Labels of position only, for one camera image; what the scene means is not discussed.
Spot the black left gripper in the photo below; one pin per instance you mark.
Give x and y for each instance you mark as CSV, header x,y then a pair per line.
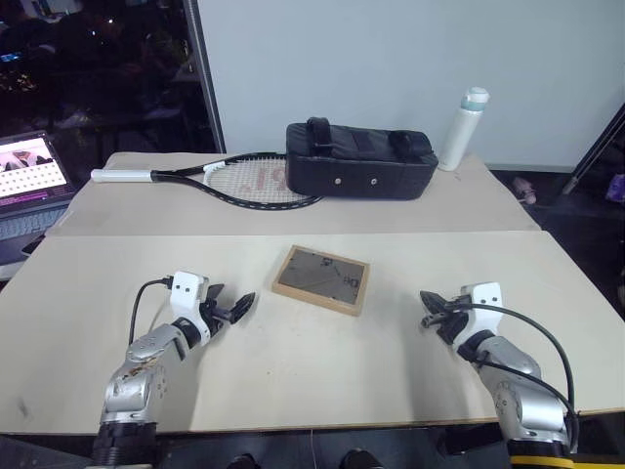
x,y
217,312

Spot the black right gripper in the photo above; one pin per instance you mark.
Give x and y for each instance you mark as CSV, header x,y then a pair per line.
x,y
456,322

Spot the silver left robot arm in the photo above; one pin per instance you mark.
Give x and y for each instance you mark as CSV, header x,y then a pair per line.
x,y
141,371

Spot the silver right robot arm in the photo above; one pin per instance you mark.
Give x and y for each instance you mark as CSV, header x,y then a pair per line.
x,y
517,381

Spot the open laptop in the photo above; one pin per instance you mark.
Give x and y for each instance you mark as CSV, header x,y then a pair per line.
x,y
29,195

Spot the black white tennis racket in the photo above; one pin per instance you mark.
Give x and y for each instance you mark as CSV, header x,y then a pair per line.
x,y
195,177

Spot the small pink object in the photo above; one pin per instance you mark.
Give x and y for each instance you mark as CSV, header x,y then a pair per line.
x,y
525,189

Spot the dark rounded shape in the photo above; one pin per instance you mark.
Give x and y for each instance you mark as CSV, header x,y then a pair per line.
x,y
242,462
360,460

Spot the black padded bag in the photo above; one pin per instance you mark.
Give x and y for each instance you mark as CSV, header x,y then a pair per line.
x,y
359,163

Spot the white water bottle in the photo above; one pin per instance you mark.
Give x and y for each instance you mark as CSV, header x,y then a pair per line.
x,y
459,132

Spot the purple object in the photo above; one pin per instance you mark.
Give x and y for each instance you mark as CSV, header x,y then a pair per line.
x,y
616,188

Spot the black stand legs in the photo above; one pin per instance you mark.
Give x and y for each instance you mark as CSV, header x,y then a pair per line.
x,y
593,146

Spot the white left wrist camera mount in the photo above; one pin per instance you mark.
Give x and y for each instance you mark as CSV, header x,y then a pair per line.
x,y
186,293

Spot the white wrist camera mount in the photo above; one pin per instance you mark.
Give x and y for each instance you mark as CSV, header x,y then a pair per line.
x,y
186,293
484,303

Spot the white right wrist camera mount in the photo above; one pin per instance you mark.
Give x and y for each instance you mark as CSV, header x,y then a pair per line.
x,y
484,303

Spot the wooden picture frame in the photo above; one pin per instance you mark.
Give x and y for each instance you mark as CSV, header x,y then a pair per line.
x,y
320,281

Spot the grey partition post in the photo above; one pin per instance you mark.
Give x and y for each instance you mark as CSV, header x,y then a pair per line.
x,y
207,83

